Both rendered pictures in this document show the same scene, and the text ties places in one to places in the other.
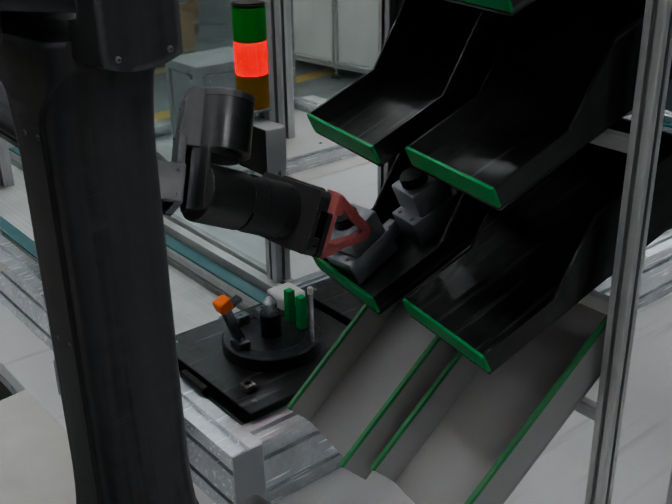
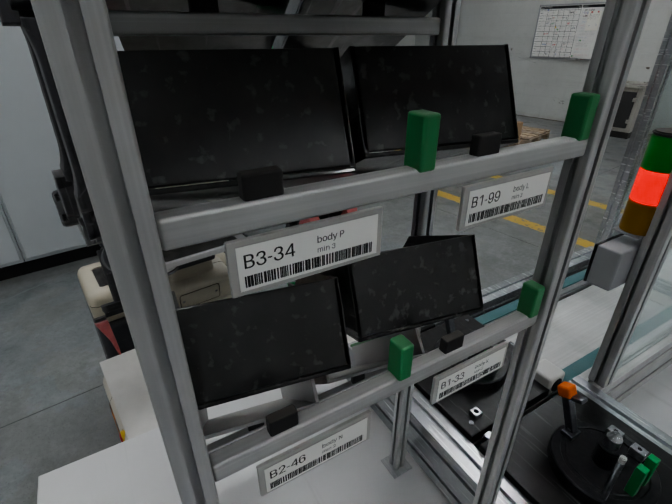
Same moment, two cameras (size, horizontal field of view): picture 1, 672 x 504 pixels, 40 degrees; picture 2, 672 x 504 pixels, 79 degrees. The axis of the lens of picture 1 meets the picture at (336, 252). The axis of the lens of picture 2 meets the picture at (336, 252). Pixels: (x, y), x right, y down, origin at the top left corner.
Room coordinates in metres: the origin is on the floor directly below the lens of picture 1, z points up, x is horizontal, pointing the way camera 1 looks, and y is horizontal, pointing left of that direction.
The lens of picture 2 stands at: (0.97, -0.54, 1.54)
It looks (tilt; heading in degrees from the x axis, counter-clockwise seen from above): 28 degrees down; 98
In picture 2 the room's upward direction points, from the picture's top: straight up
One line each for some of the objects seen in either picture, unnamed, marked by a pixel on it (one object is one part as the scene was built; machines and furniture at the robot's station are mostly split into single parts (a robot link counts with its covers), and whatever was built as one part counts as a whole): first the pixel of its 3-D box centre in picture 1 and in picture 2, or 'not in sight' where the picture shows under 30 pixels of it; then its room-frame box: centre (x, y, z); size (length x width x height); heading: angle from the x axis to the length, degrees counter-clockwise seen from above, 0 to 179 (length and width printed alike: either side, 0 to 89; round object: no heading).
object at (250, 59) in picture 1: (250, 57); (653, 185); (1.36, 0.12, 1.33); 0.05 x 0.05 x 0.05
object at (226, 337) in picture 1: (271, 339); (469, 359); (1.14, 0.09, 0.98); 0.14 x 0.14 x 0.02
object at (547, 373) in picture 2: (286, 301); (545, 377); (1.28, 0.08, 0.97); 0.05 x 0.05 x 0.04; 39
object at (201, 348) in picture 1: (272, 351); (468, 367); (1.14, 0.09, 0.96); 0.24 x 0.24 x 0.02; 39
